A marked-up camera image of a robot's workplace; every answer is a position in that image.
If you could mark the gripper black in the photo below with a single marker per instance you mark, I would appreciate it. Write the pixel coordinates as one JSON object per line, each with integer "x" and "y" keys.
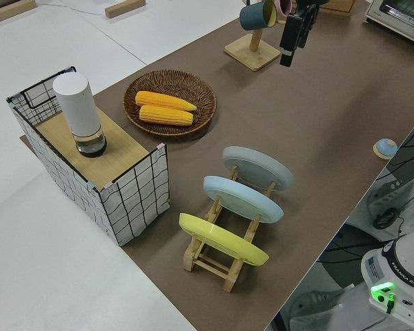
{"x": 308, "y": 5}

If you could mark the gray plate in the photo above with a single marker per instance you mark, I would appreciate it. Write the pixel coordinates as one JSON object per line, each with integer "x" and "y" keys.
{"x": 258, "y": 165}

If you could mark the light blue plate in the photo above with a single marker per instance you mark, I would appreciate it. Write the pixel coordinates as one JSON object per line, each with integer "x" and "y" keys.
{"x": 241, "y": 200}

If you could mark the yellow plate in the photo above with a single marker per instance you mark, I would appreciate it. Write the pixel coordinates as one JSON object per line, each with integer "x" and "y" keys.
{"x": 224, "y": 241}

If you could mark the low wooden plate rack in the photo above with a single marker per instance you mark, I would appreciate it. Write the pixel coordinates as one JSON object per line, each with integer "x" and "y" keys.
{"x": 192, "y": 258}

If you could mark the pink mug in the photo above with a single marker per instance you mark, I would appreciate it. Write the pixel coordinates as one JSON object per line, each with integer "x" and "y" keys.
{"x": 283, "y": 7}

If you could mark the dark teal mug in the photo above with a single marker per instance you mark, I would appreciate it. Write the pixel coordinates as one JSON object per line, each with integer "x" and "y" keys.
{"x": 253, "y": 17}

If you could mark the wooden mug tree stand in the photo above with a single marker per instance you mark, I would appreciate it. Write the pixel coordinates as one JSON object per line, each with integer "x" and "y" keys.
{"x": 252, "y": 57}

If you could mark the white toaster oven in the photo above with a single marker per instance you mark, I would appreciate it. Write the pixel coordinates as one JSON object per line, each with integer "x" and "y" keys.
{"x": 400, "y": 13}

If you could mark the round brown wicker basket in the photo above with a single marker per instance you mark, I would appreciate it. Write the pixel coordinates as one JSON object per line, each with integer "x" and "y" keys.
{"x": 200, "y": 100}

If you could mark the blue service bell wooden base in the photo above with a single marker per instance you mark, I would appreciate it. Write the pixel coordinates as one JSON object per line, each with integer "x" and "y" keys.
{"x": 384, "y": 148}

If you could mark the yellow corn cob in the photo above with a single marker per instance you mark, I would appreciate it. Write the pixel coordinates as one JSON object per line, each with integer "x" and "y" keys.
{"x": 162, "y": 100}
{"x": 165, "y": 115}

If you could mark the light wooden block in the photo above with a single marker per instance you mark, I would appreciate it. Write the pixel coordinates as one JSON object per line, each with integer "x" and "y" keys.
{"x": 124, "y": 8}
{"x": 10, "y": 12}

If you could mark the small pink binder clip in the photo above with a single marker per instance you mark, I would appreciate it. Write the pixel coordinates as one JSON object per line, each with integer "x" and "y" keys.
{"x": 108, "y": 186}
{"x": 161, "y": 148}

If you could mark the white cylinder bottle clear base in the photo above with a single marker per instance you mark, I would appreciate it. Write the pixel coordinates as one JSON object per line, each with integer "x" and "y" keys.
{"x": 77, "y": 107}

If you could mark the wooden basket lid board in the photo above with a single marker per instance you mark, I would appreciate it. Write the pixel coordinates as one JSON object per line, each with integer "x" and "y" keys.
{"x": 100, "y": 162}

